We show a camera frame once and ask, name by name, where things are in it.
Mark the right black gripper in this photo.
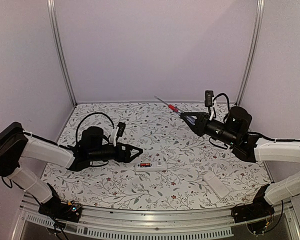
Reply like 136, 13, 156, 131
180, 112, 238, 147

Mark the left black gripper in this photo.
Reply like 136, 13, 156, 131
88, 141, 143, 163

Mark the red blue screwdriver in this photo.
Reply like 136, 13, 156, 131
154, 95, 183, 117

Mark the small white remote control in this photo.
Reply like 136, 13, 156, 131
134, 161, 168, 172

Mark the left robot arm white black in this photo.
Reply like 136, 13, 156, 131
0, 122, 143, 217

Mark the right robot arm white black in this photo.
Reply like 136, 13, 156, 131
180, 106, 300, 218

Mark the floral patterned table mat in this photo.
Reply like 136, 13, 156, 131
41, 102, 270, 211

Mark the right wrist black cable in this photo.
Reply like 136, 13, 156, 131
212, 92, 231, 118

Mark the front aluminium rail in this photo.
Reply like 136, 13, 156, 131
14, 201, 300, 240

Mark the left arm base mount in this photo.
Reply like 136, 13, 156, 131
38, 198, 82, 223

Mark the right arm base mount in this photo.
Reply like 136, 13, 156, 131
231, 201, 275, 235

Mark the right aluminium frame post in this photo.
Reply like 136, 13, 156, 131
235, 0, 265, 106

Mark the aluminium frame post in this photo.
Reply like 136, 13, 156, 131
235, 0, 265, 106
46, 0, 78, 107

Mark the left aluminium frame post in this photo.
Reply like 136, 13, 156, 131
46, 0, 78, 107

